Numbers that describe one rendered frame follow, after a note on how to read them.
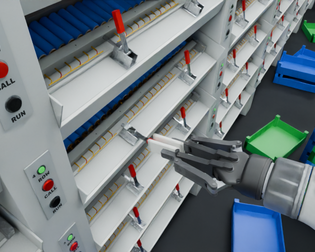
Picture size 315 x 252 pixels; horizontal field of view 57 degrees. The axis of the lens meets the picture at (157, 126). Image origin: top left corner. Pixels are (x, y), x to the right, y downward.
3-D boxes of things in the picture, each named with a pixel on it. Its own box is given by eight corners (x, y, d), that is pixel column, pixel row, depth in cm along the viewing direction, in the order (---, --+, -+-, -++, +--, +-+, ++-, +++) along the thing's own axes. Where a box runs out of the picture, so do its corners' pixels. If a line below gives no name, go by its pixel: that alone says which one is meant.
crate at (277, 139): (273, 124, 178) (277, 114, 172) (304, 142, 166) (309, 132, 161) (242, 147, 164) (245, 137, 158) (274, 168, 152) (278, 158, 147)
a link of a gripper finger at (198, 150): (236, 160, 51) (239, 155, 52) (182, 140, 57) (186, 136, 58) (235, 175, 54) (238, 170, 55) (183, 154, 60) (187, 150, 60)
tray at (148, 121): (210, 70, 94) (225, 48, 87) (80, 213, 56) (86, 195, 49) (161, 35, 96) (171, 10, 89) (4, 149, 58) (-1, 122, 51)
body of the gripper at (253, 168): (258, 212, 49) (207, 192, 54) (272, 178, 54) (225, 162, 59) (263, 183, 45) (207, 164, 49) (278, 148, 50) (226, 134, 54)
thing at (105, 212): (204, 115, 107) (222, 91, 96) (94, 256, 69) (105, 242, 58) (160, 82, 109) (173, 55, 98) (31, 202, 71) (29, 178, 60)
